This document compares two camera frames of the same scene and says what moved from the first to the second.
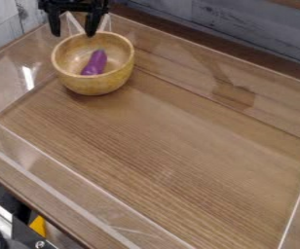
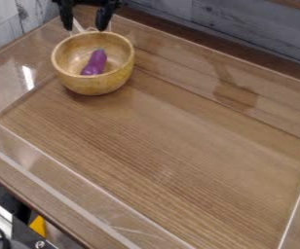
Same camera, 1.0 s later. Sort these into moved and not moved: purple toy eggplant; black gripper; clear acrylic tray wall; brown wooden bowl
Moved: black gripper
Not moved: brown wooden bowl; purple toy eggplant; clear acrylic tray wall
